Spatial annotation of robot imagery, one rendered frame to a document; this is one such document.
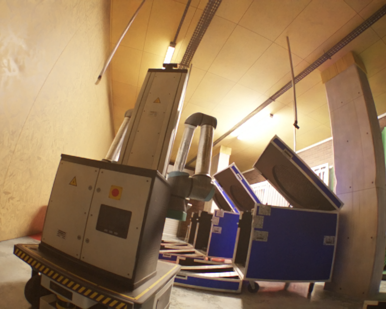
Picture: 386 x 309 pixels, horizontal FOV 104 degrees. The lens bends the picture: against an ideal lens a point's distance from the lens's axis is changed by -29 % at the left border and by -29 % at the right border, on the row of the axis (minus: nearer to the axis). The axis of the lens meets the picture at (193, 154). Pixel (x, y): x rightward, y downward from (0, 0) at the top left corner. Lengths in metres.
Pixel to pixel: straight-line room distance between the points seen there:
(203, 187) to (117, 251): 0.79
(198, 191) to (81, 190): 0.79
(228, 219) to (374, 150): 2.40
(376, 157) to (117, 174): 2.58
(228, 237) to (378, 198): 2.32
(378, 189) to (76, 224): 2.70
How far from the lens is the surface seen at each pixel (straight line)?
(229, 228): 3.56
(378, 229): 2.60
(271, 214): 2.24
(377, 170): 2.70
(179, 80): 1.67
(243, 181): 3.72
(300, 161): 2.48
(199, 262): 3.21
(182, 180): 1.43
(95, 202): 0.99
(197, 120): 1.75
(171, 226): 9.33
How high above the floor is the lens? 0.65
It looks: 19 degrees up
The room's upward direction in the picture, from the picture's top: 11 degrees clockwise
